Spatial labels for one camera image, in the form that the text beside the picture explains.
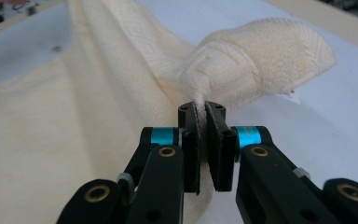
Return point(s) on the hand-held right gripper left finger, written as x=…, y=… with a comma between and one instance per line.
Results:
x=191, y=146

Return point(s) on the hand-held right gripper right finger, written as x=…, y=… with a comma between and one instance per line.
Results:
x=219, y=146

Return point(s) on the cream towel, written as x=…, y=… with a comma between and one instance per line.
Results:
x=74, y=124

